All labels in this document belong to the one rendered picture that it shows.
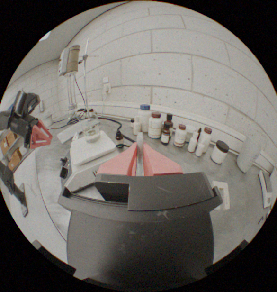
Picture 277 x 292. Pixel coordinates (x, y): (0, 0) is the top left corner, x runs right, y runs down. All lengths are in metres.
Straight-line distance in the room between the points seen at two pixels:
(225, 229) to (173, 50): 0.74
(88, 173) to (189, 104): 0.51
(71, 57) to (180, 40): 0.60
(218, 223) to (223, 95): 0.52
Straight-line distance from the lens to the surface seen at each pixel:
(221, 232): 0.31
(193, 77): 0.53
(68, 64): 0.65
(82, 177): 0.25
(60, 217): 0.31
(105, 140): 0.27
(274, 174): 0.90
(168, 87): 0.55
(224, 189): 0.16
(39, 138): 0.36
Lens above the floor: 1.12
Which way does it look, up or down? 36 degrees down
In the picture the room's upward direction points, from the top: straight up
